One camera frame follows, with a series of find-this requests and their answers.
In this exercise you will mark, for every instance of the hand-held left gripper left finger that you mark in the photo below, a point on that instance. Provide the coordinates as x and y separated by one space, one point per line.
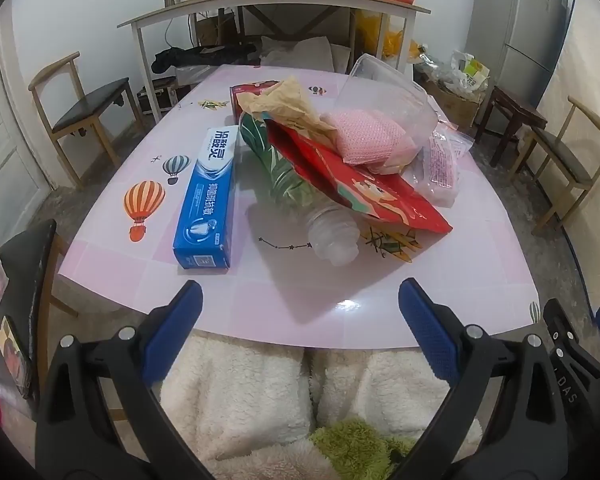
177 325

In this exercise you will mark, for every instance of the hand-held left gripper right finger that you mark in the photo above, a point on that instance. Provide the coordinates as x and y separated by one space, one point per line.
430 332

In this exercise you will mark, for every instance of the red snack bag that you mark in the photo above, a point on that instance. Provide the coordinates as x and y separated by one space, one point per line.
360 190

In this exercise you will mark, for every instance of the clear snack wrapper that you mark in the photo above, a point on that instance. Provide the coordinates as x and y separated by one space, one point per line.
442 165

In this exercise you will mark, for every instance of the clear bottle green label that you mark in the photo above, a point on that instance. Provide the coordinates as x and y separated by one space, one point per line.
285 180

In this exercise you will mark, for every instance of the clear plastic container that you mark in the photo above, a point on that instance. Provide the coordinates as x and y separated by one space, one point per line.
380 90

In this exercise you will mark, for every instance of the blue toothpaste box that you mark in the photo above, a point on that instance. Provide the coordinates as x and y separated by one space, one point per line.
205 200

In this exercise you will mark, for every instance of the green fluffy garment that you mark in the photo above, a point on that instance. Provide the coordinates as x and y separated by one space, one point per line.
355 447

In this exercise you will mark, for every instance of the black chair with stickers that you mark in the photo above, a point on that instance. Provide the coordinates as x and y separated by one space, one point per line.
20 280

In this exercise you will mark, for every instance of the wooden chair dark seat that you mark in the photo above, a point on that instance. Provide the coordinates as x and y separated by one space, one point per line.
90 105
565 155

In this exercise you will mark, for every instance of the pink scrub cloth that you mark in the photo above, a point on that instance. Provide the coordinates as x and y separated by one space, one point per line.
365 135

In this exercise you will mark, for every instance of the dark wooden stool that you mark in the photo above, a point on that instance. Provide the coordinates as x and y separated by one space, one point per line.
515 105

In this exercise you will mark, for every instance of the red box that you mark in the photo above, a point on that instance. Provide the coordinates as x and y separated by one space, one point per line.
237 97

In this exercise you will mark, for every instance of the crumpled brown paper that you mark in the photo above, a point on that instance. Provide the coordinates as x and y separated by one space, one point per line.
280 102

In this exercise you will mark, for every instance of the white door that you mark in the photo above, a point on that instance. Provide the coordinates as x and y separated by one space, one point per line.
5 150

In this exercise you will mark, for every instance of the white plastic bag with packets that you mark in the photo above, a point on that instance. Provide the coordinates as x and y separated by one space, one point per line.
462 72

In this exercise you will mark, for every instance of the black cloth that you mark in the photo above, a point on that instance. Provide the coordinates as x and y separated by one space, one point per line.
190 55

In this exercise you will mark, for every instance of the yellow plastic bag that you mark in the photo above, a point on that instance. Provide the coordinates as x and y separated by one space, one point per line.
395 40

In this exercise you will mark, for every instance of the grey refrigerator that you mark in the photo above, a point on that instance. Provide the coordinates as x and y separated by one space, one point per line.
530 35

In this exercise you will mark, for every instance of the white cloth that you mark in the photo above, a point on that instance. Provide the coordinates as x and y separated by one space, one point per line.
305 50

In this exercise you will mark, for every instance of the white side table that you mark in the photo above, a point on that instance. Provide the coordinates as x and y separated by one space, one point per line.
280 0

